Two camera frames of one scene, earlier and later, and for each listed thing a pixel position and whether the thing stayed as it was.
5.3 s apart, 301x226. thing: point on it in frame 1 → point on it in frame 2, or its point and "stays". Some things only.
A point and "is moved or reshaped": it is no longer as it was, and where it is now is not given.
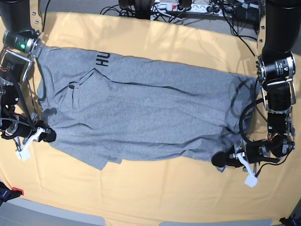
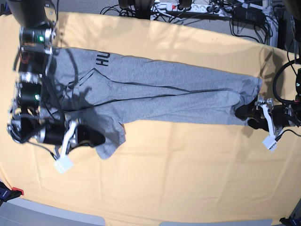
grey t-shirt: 101,108 is moved or reshaped
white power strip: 194,8 stays
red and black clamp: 6,194 stays
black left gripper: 16,128 → 54,133
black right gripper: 254,151 → 282,115
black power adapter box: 246,15 stays
